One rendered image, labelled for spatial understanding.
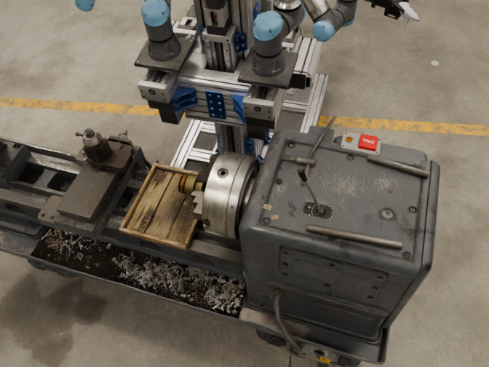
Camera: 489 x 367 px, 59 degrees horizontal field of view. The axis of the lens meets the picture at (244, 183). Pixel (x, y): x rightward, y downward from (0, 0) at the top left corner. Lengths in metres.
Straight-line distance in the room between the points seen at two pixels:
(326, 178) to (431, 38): 2.93
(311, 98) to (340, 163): 1.71
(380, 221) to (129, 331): 1.70
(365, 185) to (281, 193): 0.28
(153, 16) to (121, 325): 1.67
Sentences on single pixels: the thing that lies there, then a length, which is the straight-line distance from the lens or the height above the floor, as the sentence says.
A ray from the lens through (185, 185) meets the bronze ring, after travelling 1.64.
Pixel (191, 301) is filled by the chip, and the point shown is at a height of 0.57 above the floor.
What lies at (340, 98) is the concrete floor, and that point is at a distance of 3.53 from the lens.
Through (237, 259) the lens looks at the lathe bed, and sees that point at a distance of 1.74.
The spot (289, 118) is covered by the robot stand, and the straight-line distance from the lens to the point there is 3.06.
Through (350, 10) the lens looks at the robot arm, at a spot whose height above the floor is 1.48.
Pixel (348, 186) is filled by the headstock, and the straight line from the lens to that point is 1.45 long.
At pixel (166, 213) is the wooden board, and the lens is 1.87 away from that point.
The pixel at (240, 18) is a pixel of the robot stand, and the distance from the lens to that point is 2.06.
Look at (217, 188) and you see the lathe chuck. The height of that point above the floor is 1.22.
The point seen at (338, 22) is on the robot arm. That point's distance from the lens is 1.68.
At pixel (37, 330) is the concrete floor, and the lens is 2.87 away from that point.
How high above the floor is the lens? 2.44
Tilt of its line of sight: 55 degrees down
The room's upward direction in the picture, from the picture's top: 6 degrees counter-clockwise
